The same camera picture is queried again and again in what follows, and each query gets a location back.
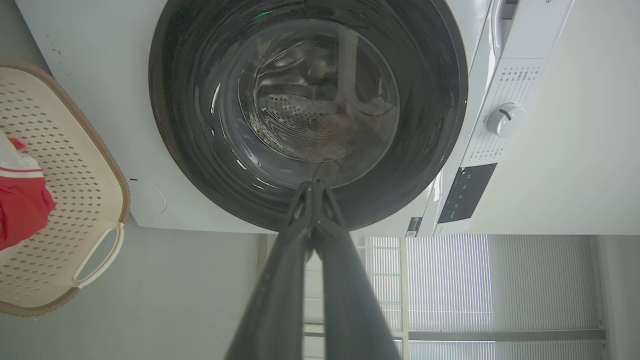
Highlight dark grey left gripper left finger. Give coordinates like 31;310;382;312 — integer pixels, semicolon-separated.
225;181;315;360

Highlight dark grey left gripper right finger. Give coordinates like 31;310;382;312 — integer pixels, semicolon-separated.
312;180;402;360

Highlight grey round washer door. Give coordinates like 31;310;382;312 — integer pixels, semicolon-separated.
148;0;469;232

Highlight white washing machine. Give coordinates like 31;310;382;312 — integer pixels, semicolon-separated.
14;0;576;238

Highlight white window blinds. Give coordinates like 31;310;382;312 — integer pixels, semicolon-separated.
360;235;607;360

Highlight black display panel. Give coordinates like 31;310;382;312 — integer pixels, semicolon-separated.
438;163;498;224

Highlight round white filter cover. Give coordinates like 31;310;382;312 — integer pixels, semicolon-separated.
131;177;167;216

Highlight steel perforated drum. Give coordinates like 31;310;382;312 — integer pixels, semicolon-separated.
250;35;396;162

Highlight white control knob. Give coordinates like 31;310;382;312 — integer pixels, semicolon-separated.
486;102;526;138

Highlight beige perforated laundry basket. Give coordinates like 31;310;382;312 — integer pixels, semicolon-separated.
0;60;132;318

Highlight red and white garment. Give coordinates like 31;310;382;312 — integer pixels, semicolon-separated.
0;131;57;251

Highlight white detergent drawer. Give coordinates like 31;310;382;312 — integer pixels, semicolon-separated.
490;0;521;60

